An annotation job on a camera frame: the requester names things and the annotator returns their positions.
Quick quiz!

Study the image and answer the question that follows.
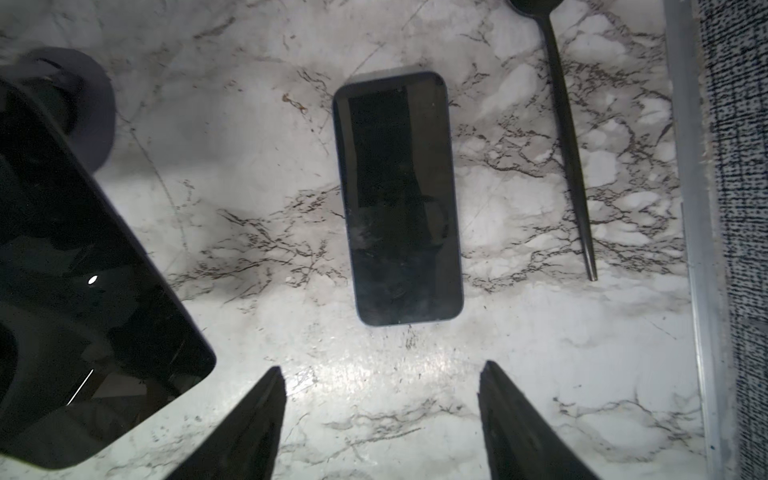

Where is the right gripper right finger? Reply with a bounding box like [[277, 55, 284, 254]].
[[478, 360, 597, 480]]

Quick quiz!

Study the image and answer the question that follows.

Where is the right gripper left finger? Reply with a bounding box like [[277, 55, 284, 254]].
[[168, 366, 286, 479]]

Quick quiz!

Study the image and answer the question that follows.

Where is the phone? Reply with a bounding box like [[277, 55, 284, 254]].
[[1, 81, 215, 470], [332, 71, 464, 326]]

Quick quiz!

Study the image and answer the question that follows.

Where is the grey round back stand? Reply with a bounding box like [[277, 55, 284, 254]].
[[1, 47, 117, 174]]

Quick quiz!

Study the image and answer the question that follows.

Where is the black spoon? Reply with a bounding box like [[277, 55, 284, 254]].
[[508, 0, 598, 281]]

